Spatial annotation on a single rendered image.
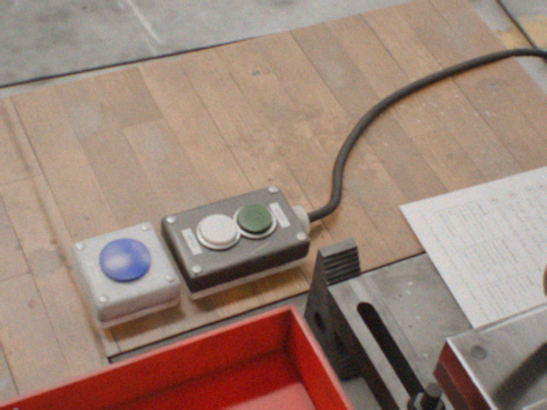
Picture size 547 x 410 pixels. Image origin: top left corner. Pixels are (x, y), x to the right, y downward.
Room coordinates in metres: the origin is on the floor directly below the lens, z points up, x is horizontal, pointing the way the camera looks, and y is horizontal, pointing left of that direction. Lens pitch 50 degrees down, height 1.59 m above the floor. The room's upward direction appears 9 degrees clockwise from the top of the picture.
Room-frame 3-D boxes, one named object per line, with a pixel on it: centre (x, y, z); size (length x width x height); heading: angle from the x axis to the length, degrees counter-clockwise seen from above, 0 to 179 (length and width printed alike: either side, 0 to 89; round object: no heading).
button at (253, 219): (0.54, 0.01, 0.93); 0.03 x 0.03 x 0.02
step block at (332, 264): (0.46, -0.07, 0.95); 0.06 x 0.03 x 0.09; 32
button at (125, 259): (0.49, 0.11, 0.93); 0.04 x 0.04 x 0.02
